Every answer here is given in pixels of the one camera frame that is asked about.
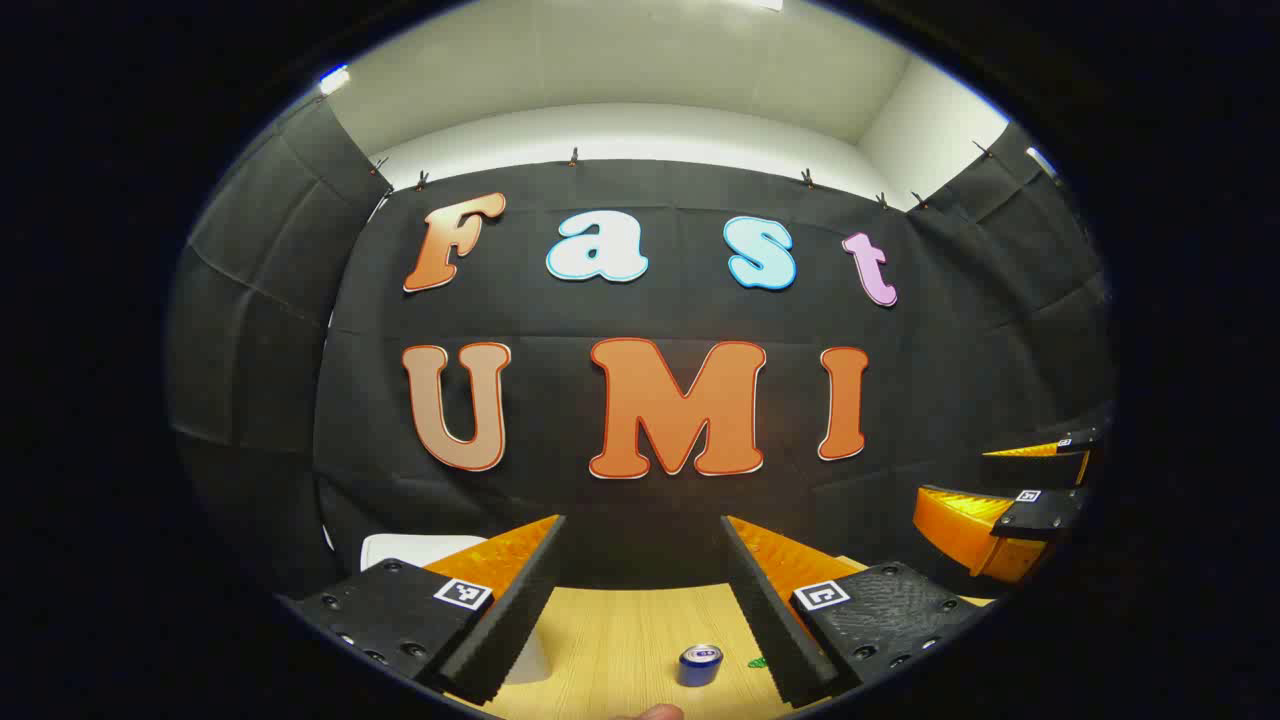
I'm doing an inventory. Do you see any blue pop can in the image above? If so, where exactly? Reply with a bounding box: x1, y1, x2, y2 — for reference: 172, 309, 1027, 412
677, 644, 724, 689

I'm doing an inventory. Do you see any row of cloth clips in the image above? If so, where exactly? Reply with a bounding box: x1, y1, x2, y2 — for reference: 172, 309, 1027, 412
370, 145, 996, 213

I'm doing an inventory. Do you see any white desktop garbage bin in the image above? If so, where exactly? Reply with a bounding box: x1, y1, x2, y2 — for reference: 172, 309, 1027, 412
360, 533, 553, 687

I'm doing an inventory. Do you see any black backdrop cloth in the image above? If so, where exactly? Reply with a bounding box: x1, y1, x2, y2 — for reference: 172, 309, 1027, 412
165, 95, 1116, 601

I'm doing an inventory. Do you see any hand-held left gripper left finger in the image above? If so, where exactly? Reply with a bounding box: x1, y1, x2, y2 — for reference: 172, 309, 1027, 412
285, 513, 569, 707

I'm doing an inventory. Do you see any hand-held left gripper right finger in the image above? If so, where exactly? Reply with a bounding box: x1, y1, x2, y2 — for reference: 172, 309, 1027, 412
720, 514, 991, 709

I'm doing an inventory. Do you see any wooden desktop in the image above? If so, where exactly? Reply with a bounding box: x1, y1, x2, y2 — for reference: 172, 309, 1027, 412
440, 555, 1001, 720

